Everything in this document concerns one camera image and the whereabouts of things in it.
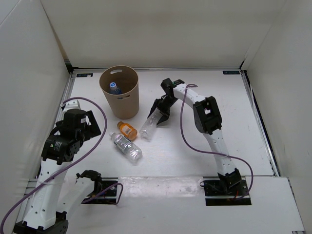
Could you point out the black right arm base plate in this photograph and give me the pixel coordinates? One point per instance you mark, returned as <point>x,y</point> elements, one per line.
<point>215,196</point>

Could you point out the green label water bottle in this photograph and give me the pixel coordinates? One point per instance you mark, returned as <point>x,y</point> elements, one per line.
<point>129,149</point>

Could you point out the orange juice bottle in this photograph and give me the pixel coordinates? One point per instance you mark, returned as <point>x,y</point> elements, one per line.
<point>127,130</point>

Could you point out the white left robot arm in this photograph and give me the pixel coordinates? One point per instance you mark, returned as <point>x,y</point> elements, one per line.
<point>47,213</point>

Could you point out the aluminium table edge rail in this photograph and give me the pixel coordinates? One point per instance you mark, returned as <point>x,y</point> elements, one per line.
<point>66,91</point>

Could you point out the blue label water bottle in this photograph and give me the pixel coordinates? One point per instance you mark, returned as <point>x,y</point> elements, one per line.
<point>114,89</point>

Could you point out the tan cylindrical waste bin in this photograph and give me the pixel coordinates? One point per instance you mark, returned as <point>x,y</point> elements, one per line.
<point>126,104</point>

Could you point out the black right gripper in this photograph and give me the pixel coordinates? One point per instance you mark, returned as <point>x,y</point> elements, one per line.
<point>165,112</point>

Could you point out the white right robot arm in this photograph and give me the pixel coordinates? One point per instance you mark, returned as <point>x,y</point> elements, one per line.
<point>208,121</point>

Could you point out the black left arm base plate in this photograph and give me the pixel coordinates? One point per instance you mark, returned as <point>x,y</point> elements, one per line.
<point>109,193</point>

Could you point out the clear unlabelled plastic bottle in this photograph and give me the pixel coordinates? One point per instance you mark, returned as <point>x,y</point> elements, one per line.
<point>149,127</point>

